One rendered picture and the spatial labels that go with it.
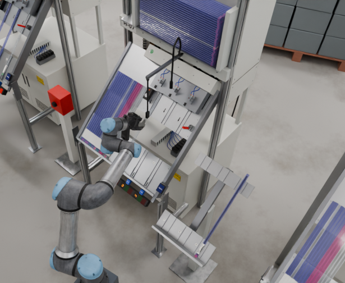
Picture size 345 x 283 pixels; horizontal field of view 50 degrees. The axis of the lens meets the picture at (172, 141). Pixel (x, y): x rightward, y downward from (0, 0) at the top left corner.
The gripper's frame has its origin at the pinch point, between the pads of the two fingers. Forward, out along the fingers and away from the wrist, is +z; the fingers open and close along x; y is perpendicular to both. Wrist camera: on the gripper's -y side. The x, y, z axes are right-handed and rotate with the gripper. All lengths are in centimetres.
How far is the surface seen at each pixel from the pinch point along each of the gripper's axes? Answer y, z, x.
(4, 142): -96, 23, 136
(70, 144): -60, 31, 72
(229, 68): 53, -1, -35
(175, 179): -33, 32, -22
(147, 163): -17.5, -3.3, -15.5
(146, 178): -25.0, -5.1, -20.1
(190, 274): -87, 35, -62
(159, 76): 30.6, 2.4, 3.7
